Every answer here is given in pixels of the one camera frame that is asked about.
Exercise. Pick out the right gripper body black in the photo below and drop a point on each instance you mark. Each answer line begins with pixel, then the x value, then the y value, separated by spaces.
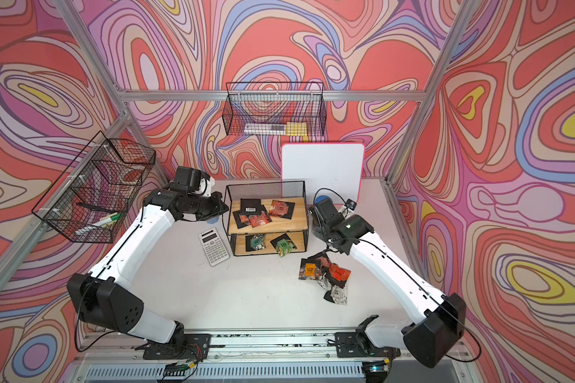
pixel 320 234

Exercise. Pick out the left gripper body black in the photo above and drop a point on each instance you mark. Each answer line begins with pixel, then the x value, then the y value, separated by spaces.
pixel 211 207

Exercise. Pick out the red black tea bag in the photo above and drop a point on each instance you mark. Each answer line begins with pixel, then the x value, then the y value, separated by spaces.
pixel 323 259

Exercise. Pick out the bright red tea bag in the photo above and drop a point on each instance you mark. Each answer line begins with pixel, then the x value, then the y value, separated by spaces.
pixel 338 276

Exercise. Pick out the white floral black tea bag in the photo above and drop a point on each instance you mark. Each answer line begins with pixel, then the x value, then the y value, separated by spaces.
pixel 335 294

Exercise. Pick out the orange black tea bag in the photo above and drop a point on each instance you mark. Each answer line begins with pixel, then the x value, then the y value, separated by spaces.
pixel 310 269

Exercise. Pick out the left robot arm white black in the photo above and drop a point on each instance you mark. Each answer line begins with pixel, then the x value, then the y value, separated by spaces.
pixel 103 295

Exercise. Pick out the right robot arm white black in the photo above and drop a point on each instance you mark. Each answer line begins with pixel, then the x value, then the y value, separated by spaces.
pixel 437 321

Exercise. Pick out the black tea bag barcode back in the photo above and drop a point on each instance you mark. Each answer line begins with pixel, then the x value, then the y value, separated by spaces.
pixel 251 206

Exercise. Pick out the green tea bag right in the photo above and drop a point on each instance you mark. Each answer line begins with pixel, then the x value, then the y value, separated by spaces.
pixel 283 245

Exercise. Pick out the green tea bag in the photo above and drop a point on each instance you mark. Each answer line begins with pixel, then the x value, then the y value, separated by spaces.
pixel 255 243
pixel 283 245

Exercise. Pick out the black tea bag lower left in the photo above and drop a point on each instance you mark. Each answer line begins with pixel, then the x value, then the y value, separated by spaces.
pixel 253 221

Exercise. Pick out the green tea bag left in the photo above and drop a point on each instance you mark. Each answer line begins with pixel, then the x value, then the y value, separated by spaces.
pixel 255 243

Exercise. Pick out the blue-lidded pencil tube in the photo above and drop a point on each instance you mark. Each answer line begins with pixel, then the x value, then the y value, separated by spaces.
pixel 322 196

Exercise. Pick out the white scientific calculator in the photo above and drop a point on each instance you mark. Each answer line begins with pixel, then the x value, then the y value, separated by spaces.
pixel 213 247

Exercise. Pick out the white strip box in basket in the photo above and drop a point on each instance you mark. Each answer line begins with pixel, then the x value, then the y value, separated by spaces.
pixel 262 129

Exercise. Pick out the green white marker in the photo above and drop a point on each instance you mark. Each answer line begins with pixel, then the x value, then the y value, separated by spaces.
pixel 102 223

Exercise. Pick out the yellow box in basket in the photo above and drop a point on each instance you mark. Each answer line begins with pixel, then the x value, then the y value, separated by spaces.
pixel 295 129

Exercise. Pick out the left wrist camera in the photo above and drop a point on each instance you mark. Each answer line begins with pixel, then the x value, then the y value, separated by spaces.
pixel 193 182

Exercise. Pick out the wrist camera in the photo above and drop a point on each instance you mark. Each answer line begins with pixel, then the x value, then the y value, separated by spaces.
pixel 193 182
pixel 327 210

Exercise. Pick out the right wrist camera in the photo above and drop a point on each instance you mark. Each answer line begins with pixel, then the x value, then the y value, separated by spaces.
pixel 327 210

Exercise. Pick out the black wire wooden two-tier shelf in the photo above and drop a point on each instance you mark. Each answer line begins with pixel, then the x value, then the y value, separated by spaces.
pixel 297 228

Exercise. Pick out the white board pink frame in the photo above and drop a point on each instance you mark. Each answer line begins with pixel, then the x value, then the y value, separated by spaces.
pixel 327 169

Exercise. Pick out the black wire basket back wall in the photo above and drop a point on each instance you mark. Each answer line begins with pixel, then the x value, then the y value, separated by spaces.
pixel 275 102

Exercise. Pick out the black wire basket wall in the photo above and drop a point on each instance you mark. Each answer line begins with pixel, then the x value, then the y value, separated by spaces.
pixel 275 102
pixel 104 178

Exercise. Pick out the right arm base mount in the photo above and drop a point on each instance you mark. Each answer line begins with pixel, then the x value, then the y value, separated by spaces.
pixel 354 345

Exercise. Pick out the black wire basket left wall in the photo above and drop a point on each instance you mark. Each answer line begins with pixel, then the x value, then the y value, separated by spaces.
pixel 104 178

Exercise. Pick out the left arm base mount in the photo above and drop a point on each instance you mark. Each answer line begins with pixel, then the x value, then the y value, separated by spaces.
pixel 182 347

